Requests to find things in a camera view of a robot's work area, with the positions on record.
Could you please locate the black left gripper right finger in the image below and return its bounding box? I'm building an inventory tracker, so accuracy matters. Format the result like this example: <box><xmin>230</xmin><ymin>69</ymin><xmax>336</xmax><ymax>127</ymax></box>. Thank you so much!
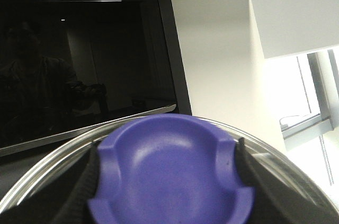
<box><xmin>235</xmin><ymin>137</ymin><xmax>338</xmax><ymax>223</ymax></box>

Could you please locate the black range hood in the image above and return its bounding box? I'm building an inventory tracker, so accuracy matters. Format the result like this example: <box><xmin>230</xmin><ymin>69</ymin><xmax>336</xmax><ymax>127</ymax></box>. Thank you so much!
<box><xmin>1</xmin><ymin>0</ymin><xmax>192</xmax><ymax>156</ymax></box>

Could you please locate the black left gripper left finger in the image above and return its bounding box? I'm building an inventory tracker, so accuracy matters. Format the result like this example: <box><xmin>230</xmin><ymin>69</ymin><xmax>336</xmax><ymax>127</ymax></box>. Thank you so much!
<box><xmin>1</xmin><ymin>147</ymin><xmax>99</xmax><ymax>223</ymax></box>

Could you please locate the grey framed window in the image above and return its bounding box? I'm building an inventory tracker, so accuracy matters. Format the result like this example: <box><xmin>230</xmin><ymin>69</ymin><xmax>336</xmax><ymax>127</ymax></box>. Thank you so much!
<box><xmin>279</xmin><ymin>48</ymin><xmax>339</xmax><ymax>185</ymax></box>

